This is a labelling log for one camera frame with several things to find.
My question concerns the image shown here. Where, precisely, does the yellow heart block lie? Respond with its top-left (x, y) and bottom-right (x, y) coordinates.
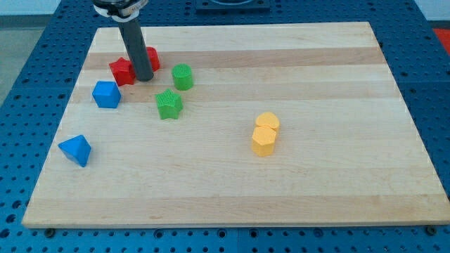
top-left (255, 112), bottom-right (281, 134)

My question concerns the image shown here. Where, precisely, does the blue triangle block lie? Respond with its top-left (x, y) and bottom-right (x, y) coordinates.
top-left (58, 135), bottom-right (91, 167)

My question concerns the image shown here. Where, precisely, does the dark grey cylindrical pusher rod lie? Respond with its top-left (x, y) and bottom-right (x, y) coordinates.
top-left (118, 18), bottom-right (154, 82)

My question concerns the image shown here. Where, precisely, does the red block behind rod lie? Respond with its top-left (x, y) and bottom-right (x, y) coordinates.
top-left (146, 46), bottom-right (160, 72)

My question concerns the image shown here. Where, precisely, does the dark square base plate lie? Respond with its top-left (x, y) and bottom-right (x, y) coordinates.
top-left (194, 0), bottom-right (271, 12)

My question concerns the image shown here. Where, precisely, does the green star block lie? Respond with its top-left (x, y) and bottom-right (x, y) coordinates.
top-left (155, 89), bottom-right (183, 119)

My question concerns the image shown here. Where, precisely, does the light wooden board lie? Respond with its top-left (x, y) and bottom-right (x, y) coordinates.
top-left (22, 22), bottom-right (449, 228)

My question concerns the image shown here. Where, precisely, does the green cylinder block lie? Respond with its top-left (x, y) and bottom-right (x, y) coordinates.
top-left (172, 63), bottom-right (193, 91)

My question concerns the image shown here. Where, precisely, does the yellow hexagon block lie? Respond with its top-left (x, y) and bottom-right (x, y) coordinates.
top-left (251, 126), bottom-right (277, 157)

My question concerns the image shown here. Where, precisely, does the red star block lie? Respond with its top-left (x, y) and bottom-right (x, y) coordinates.
top-left (109, 58), bottom-right (136, 86)

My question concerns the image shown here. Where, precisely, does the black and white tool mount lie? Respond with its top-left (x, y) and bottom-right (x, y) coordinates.
top-left (92, 0), bottom-right (148, 22)

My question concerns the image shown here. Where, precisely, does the blue hexagon block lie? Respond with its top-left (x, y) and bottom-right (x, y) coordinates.
top-left (92, 81), bottom-right (122, 108)

